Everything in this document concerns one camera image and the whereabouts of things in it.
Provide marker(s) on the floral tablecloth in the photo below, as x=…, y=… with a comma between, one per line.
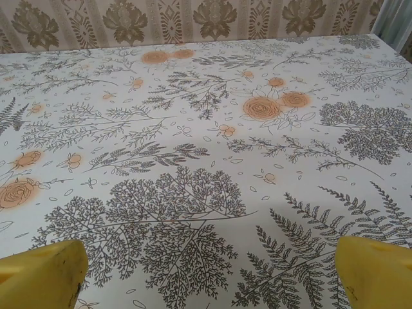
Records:
x=206, y=161

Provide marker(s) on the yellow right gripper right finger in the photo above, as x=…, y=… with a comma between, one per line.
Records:
x=376, y=277

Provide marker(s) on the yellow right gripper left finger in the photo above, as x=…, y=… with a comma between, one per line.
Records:
x=42, y=277

